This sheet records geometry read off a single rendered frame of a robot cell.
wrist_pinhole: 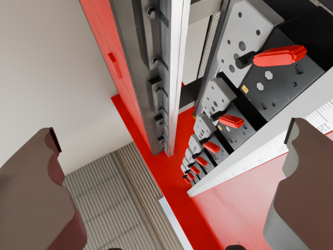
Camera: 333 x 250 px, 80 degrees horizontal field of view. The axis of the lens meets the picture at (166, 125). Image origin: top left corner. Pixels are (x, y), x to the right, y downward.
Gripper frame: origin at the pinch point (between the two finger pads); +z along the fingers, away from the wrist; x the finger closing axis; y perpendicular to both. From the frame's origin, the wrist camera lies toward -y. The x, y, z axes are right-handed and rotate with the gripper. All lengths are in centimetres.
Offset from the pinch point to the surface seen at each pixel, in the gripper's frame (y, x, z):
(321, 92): 5.0, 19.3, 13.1
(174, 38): 5, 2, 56
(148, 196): 285, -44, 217
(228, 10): -1, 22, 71
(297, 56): 0.1, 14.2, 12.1
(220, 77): 10.8, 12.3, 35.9
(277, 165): 24.4, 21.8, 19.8
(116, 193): 275, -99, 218
